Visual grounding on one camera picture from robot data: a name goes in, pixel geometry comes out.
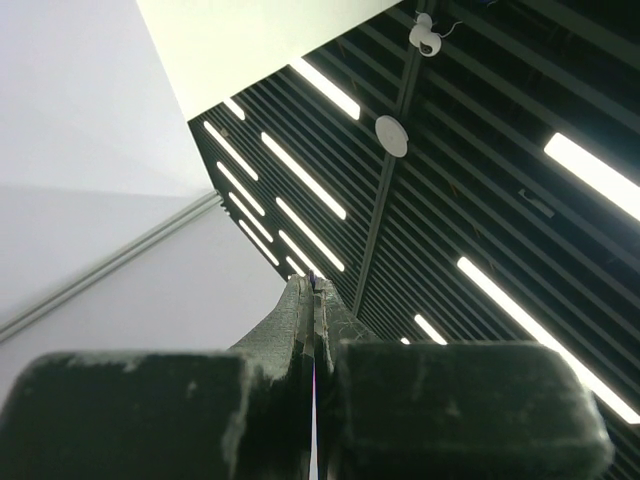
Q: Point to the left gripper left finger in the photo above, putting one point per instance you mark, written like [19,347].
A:
[241,413]

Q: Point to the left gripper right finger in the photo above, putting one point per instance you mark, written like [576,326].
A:
[465,410]

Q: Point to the long ceiling light strip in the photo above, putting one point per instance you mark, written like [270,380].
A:
[617,404]

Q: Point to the round white ceiling detector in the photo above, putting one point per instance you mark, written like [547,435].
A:
[392,136]

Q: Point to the white ceiling security camera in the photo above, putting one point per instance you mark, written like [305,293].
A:
[422,36]

